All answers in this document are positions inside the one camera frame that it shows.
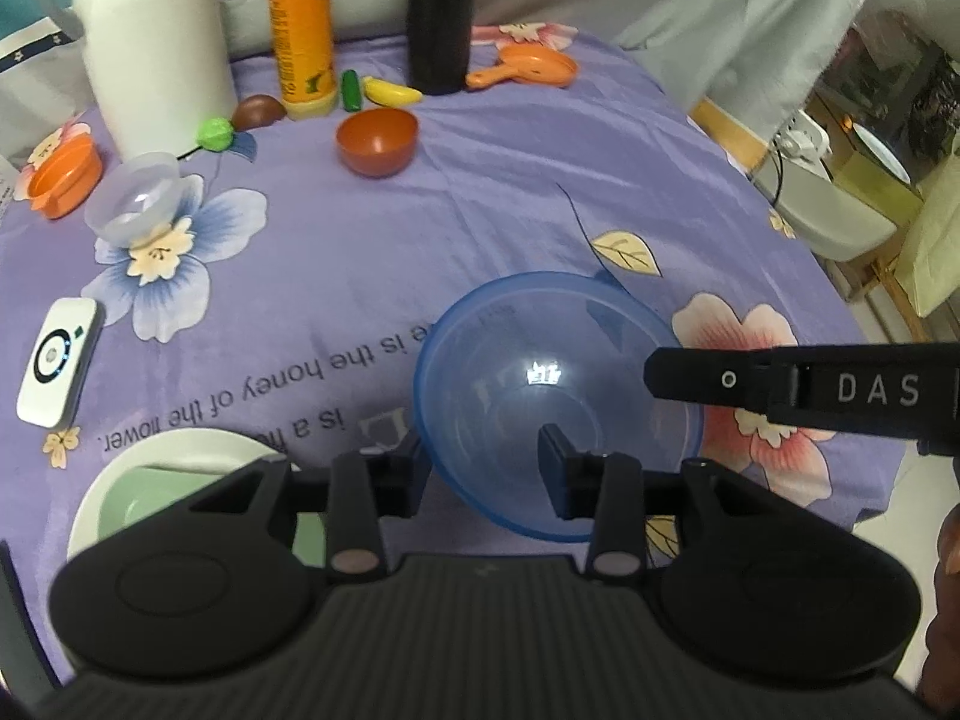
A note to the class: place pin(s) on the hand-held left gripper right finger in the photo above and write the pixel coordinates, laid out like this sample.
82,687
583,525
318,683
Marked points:
551,465

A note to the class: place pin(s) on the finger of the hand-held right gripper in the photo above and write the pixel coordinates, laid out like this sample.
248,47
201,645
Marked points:
712,379

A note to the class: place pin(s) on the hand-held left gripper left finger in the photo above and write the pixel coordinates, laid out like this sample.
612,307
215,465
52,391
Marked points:
409,465

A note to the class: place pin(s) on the blue translucent plastic bowl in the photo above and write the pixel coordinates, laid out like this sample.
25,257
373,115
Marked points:
510,345

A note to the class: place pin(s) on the green square plate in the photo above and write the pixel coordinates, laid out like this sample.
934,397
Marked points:
161,499

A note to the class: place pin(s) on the white oval plate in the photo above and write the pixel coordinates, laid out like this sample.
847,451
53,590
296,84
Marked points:
150,450

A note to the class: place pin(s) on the person's right hand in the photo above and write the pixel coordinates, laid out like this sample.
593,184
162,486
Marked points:
949,645

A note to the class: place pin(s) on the white grey appliance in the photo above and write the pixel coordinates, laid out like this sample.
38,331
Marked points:
825,210

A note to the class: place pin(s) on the purple floral tablecloth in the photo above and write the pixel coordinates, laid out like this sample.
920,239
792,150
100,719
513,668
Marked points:
487,217

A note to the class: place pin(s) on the white power strip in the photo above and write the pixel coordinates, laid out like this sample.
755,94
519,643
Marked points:
802,139

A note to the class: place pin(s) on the brown plastic bowl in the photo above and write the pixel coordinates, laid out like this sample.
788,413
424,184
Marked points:
376,141

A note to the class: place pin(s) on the orange toy pan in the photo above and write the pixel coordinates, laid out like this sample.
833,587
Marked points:
536,66

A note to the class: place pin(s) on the white power bank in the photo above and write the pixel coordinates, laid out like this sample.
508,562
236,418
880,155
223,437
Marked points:
60,364

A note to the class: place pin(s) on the toy banana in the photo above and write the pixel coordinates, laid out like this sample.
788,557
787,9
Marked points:
391,93

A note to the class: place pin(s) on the green toy cucumber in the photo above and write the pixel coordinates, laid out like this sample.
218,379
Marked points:
350,90

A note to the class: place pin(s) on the brown toy chestnut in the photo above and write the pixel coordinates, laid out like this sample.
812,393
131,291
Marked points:
257,112

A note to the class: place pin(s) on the green toy vegetable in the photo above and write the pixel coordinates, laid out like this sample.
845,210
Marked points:
215,133

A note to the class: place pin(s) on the clear plastic bowl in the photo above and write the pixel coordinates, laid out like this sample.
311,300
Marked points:
135,195

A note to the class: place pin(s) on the yellow detergent bottle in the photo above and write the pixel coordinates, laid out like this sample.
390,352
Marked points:
301,30

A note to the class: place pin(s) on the orange plastic cup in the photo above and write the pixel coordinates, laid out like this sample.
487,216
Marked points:
64,176

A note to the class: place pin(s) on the black thermos bottle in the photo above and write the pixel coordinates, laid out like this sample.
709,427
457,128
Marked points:
441,15

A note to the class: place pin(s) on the white thermos jug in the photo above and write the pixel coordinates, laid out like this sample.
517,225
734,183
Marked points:
150,37

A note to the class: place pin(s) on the wooden frame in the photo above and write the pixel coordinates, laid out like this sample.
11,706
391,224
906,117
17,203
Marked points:
731,135

